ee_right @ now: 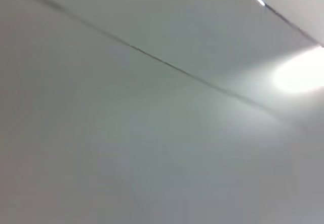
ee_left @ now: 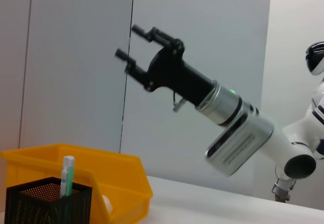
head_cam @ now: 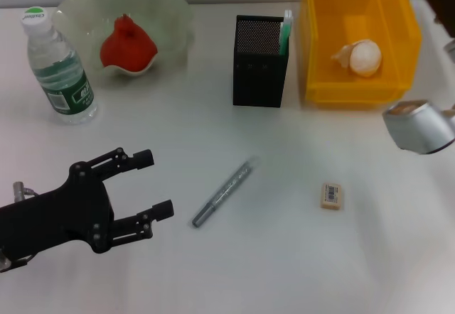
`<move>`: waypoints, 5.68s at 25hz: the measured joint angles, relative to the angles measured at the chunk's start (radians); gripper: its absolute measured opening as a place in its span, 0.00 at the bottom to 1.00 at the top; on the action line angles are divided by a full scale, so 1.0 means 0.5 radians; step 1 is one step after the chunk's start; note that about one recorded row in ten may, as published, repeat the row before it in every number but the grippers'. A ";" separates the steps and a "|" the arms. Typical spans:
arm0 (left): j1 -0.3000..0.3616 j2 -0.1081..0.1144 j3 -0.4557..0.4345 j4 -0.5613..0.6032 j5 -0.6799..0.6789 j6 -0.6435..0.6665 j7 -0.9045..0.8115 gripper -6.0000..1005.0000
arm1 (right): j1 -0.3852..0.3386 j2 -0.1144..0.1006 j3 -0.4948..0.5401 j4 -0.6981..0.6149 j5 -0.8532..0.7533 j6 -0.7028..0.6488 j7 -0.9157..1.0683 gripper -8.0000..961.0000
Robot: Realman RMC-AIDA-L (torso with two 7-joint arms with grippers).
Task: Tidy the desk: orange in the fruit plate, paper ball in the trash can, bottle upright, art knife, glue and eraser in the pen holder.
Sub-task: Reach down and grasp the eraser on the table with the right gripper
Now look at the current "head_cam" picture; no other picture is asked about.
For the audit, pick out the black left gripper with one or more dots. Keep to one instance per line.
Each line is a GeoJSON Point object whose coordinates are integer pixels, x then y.
{"type": "Point", "coordinates": [53, 218]}

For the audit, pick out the grey marker pen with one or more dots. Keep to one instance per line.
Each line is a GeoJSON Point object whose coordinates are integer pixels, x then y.
{"type": "Point", "coordinates": [224, 191]}

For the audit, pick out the red-orange fruit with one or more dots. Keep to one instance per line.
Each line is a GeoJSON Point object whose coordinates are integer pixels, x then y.
{"type": "Point", "coordinates": [128, 51]}

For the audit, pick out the clear green-label water bottle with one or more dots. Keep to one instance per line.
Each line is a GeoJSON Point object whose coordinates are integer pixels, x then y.
{"type": "Point", "coordinates": [60, 79]}

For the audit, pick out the beige eraser with barcode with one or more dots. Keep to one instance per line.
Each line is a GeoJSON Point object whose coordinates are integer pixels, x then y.
{"type": "Point", "coordinates": [332, 196]}

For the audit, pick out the mint green pen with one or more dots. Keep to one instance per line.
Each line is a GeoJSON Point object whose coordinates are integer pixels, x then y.
{"type": "Point", "coordinates": [285, 33]}

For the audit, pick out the white paper ball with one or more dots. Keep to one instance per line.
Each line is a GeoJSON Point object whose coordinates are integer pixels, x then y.
{"type": "Point", "coordinates": [366, 58]}

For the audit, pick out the black mesh pen holder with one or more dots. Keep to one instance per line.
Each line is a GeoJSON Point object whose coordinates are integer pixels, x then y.
{"type": "Point", "coordinates": [261, 79]}

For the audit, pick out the pale green glass fruit plate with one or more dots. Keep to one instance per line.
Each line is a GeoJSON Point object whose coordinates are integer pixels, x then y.
{"type": "Point", "coordinates": [81, 19]}

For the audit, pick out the yellow plastic bin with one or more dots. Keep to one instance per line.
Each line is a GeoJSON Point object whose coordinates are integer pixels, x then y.
{"type": "Point", "coordinates": [355, 90]}

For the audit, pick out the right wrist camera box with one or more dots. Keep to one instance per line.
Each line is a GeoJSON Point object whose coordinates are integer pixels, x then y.
{"type": "Point", "coordinates": [416, 129]}

